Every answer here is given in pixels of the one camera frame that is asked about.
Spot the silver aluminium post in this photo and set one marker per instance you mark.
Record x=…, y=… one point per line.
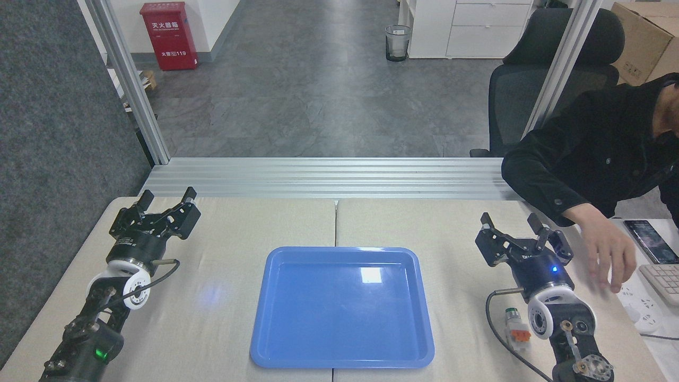
x=127, y=79
x=567, y=58

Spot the green-capped switch part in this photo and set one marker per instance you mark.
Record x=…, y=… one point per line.
x=514, y=321

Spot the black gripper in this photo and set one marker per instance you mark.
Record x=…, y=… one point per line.
x=135, y=249
x=541, y=273

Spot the black smartphone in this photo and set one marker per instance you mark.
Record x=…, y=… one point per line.
x=652, y=241

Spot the small wooden box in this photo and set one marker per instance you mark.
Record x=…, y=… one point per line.
x=148, y=79

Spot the white drawer cabinet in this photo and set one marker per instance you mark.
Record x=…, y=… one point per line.
x=472, y=29

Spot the white keyboard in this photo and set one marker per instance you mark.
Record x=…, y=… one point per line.
x=663, y=281

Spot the grey mesh trash bin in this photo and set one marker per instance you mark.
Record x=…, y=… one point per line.
x=398, y=42

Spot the blue plastic tray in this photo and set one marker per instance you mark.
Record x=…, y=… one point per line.
x=342, y=307

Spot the person's hand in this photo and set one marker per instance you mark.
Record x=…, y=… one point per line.
x=610, y=249

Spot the brown cardboard box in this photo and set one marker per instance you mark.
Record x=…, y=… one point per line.
x=644, y=37

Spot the silver aluminium rail frame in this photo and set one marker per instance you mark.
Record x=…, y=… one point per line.
x=329, y=178

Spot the white power strip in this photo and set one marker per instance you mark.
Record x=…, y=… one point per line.
x=642, y=310

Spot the person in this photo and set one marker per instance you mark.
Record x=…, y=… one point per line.
x=599, y=138

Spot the black office chair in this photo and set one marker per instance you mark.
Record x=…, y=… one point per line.
x=530, y=90

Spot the red fire extinguisher box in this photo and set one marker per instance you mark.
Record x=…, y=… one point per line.
x=170, y=37

